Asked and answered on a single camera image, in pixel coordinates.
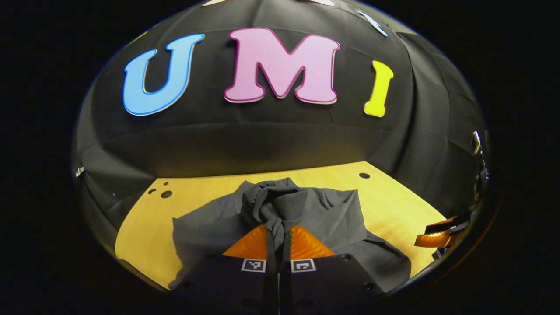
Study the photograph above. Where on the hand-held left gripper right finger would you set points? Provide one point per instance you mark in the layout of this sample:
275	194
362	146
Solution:
328	284

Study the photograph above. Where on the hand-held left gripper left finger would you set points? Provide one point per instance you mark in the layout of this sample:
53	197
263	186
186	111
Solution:
227	284

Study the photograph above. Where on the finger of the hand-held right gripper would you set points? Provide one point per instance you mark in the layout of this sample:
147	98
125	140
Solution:
437	240
450	223

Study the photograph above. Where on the grey collared shirt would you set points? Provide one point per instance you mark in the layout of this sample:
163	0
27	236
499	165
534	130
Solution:
323	214

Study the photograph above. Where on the black backdrop cloth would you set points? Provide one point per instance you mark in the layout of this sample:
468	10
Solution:
284	140

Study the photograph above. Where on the white cloth clip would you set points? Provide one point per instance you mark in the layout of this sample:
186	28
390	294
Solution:
79	171

